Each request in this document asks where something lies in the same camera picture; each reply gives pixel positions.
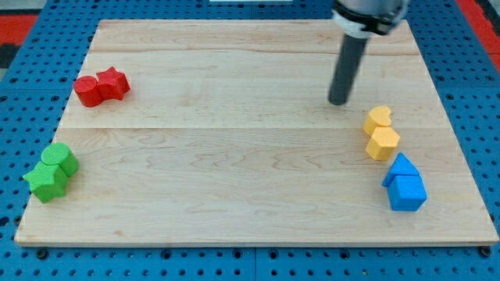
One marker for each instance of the red cylinder block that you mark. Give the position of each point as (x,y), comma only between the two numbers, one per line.
(87,91)

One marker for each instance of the green star block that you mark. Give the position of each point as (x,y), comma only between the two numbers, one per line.
(46,182)

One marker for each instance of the red star block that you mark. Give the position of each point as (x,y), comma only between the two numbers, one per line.
(112,84)

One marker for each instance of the blue triangle block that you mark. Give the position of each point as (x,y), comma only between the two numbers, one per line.
(402,166)

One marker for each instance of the green cylinder block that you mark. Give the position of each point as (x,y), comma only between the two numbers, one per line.
(60,154)

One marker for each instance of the blue cube block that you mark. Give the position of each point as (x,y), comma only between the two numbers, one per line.
(406,193)

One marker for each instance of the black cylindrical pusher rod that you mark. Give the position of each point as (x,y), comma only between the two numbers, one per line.
(347,65)

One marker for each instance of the robot arm end silver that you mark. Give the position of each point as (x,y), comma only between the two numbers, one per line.
(363,18)

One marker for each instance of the yellow hexagon block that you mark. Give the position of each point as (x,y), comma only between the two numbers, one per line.
(382,143)

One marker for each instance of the yellow heart block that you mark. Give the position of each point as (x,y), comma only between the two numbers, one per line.
(379,116)

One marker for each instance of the wooden board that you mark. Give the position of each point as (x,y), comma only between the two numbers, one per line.
(226,139)

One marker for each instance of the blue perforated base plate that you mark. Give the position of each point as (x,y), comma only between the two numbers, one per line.
(38,83)

